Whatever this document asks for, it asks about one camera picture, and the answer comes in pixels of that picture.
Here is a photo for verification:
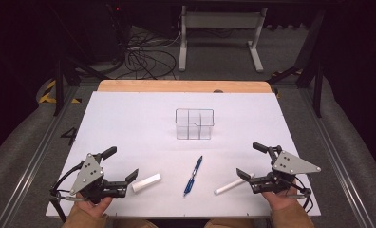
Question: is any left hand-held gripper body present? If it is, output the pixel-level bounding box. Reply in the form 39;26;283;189
69;153;129;204

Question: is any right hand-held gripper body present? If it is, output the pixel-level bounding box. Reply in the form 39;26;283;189
249;150;322;197

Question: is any short white stick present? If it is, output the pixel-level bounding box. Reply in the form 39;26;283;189
131;173;162;193

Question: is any long white pen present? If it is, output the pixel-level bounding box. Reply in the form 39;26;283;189
214;173;255;196

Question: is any blue pen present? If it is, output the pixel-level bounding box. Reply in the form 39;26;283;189
182;155;204;198

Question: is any clear plastic organizer box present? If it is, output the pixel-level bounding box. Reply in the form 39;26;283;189
175;107;216;141

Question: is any person's left hand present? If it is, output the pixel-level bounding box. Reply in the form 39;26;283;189
76;196;114;219

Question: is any person's right hand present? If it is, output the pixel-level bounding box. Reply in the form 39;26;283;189
261;186;300;212

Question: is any white table cover sheet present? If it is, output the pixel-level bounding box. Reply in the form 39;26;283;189
46;91;322;219

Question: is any person's right leg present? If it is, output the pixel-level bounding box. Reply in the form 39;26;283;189
203;218;257;228

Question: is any yellow black hazard tape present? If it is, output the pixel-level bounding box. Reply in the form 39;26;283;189
38;79;83;105

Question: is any black metal stand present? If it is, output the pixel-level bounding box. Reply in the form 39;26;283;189
47;3;112;117
266;9;326;119

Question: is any black equipment case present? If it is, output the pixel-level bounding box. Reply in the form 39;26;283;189
87;0;131;65

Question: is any white metal stand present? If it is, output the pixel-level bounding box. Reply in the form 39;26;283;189
178;5;269;73

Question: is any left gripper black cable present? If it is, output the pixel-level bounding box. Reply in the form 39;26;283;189
48;161;85;223

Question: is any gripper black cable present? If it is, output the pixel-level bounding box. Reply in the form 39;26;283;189
48;161;85;223
293;175;315;214

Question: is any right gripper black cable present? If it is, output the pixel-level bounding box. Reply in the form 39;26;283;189
293;175;315;214

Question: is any aluminium floor rail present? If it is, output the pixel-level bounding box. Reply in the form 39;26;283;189
297;88;376;228
0;86;80;228

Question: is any tangle of black floor cables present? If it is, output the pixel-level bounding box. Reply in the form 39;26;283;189
122;15;183;81

